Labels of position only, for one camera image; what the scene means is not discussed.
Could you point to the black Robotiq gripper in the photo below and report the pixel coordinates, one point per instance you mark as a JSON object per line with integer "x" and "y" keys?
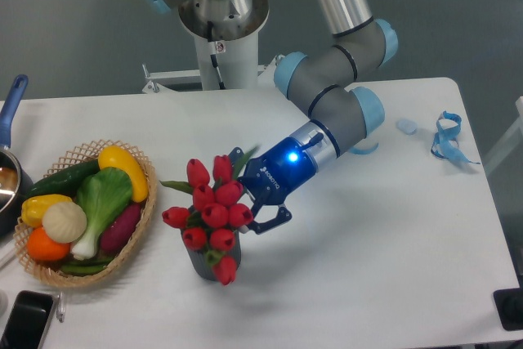
{"x": 272, "y": 176}

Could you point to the black smartphone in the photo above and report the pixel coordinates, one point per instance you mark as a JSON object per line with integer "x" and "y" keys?
{"x": 28, "y": 321}

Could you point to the black device at edge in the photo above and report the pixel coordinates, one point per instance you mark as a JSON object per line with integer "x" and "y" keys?
{"x": 509, "y": 306}

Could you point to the green bok choy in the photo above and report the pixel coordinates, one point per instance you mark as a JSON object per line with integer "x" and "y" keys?
{"x": 102, "y": 196}

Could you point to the small pale blue cap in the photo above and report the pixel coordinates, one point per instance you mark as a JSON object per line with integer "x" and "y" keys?
{"x": 407, "y": 126}

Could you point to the purple sweet potato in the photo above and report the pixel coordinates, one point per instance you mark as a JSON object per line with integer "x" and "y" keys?
{"x": 116, "y": 236}

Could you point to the green pea pods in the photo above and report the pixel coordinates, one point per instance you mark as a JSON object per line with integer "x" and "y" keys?
{"x": 85, "y": 267}

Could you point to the blue ribbon bundle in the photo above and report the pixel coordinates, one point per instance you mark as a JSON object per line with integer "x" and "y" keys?
{"x": 445, "y": 145}

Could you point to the yellow squash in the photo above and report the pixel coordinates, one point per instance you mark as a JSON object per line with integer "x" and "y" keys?
{"x": 114, "y": 156}

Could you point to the green cucumber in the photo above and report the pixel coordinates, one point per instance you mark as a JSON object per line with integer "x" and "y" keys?
{"x": 66, "y": 181}

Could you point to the small clear clip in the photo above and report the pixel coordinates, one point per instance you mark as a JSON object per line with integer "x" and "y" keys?
{"x": 60, "y": 307}

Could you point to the orange fruit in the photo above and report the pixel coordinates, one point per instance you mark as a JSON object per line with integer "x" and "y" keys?
{"x": 44, "y": 249}

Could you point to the white frame at right edge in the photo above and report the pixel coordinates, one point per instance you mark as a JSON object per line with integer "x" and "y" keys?
{"x": 505, "y": 144}

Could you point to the yellow bell pepper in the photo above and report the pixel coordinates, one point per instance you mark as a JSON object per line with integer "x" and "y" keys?
{"x": 34, "y": 208}

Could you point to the dark grey ribbed vase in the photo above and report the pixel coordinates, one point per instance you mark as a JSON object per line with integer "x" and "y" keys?
{"x": 219, "y": 266}

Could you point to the blue handled saucepan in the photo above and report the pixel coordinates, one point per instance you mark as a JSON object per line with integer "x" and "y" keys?
{"x": 15, "y": 182}

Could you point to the white steamed bun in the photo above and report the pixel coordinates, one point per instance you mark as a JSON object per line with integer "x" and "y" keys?
{"x": 64, "y": 222}

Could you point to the red tulip bouquet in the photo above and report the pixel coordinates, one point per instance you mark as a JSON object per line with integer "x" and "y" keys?
{"x": 216, "y": 211}

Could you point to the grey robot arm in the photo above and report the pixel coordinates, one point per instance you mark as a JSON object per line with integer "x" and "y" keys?
{"x": 339, "y": 114}

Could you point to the blue ribbon strip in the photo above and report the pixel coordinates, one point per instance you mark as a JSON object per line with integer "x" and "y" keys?
{"x": 364, "y": 150}

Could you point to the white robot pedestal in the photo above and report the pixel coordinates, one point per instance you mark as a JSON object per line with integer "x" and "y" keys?
{"x": 225, "y": 34}

